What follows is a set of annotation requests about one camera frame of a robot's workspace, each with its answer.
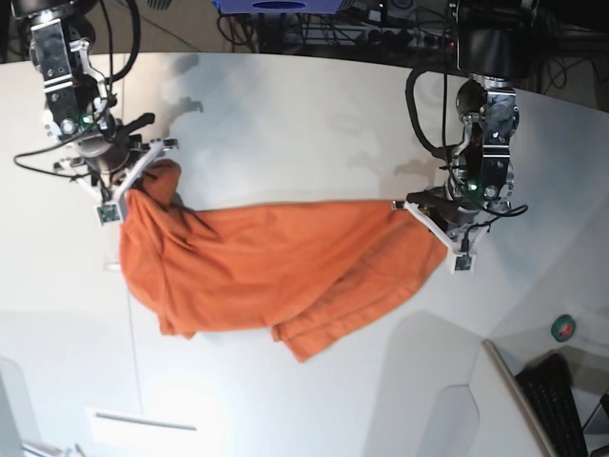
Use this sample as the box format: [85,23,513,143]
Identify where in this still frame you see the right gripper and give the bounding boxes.
[59,112,179,176]

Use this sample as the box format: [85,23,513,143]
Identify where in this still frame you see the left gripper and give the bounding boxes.
[391,185,489,233]

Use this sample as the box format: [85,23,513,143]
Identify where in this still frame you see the orange t-shirt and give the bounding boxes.
[119,160,447,361]

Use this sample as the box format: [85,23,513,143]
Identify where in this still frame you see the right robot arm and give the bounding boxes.
[10,1,155,180]

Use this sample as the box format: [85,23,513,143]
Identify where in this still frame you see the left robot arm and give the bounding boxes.
[404,1,535,239]

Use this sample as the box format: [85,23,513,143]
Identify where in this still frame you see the blue box with oval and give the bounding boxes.
[212,0,353,14]

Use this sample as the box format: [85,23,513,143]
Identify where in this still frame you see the green tape roll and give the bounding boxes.
[550,314,577,343]

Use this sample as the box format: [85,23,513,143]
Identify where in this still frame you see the black keyboard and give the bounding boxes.
[516,353,588,457]

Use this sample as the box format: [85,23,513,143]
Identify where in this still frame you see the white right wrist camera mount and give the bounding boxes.
[56,149,170,226]

